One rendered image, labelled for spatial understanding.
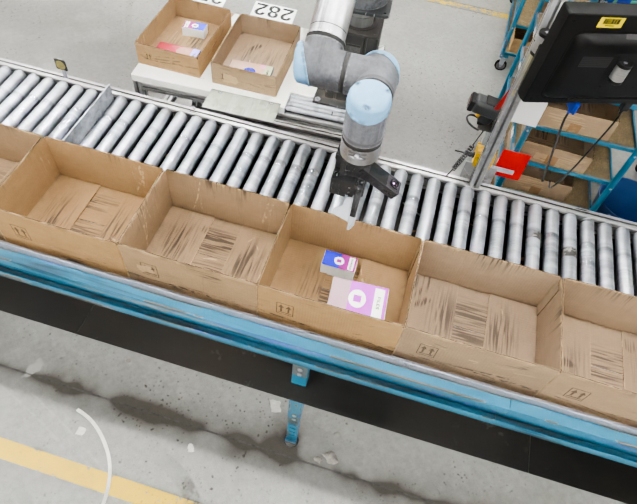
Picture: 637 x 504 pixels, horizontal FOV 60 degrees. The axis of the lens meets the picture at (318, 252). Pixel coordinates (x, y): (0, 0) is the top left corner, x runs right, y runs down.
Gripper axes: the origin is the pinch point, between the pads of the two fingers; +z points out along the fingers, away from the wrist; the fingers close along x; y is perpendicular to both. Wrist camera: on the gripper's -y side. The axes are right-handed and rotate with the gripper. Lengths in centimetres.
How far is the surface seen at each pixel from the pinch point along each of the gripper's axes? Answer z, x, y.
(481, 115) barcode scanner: 14, -68, -30
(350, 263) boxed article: 24.8, -1.4, -1.3
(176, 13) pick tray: 41, -123, 110
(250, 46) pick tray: 42, -113, 71
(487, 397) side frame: 27, 26, -45
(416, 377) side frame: 27.0, 26.8, -26.5
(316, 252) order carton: 28.9, -4.8, 9.8
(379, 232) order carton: 15.1, -7.7, -7.1
